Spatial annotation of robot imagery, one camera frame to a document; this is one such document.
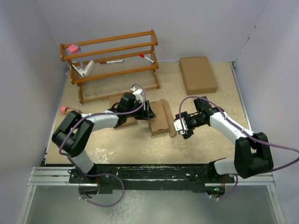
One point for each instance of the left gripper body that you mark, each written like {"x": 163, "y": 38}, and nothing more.
{"x": 141, "y": 114}

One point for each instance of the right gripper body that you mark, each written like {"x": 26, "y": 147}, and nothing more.
{"x": 193, "y": 122}

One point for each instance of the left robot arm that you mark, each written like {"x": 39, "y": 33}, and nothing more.
{"x": 73, "y": 133}

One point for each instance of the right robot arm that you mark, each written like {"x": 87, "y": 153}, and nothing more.
{"x": 252, "y": 154}

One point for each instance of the small closed cardboard box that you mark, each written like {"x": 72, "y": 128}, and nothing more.
{"x": 130, "y": 121}

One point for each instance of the large closed cardboard box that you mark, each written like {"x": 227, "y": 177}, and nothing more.
{"x": 197, "y": 75}

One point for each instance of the red capped marker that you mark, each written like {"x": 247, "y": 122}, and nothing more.
{"x": 143, "y": 56}

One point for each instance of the black capped white marker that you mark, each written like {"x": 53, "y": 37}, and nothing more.
{"x": 113, "y": 61}

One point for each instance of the wooden rack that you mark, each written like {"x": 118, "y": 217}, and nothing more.
{"x": 109, "y": 80}

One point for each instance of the white eraser brush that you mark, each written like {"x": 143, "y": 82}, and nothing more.
{"x": 84, "y": 71}

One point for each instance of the small pink capped bottle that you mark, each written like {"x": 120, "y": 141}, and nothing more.
{"x": 65, "y": 110}

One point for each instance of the pink eraser block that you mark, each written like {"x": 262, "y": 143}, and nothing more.
{"x": 74, "y": 48}

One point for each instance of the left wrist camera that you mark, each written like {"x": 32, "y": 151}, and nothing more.
{"x": 139, "y": 94}

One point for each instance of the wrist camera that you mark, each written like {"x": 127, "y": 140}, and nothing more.
{"x": 180, "y": 126}
{"x": 139, "y": 94}

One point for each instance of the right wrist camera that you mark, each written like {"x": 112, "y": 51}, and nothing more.
{"x": 180, "y": 126}

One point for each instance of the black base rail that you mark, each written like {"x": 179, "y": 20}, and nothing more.
{"x": 105, "y": 178}

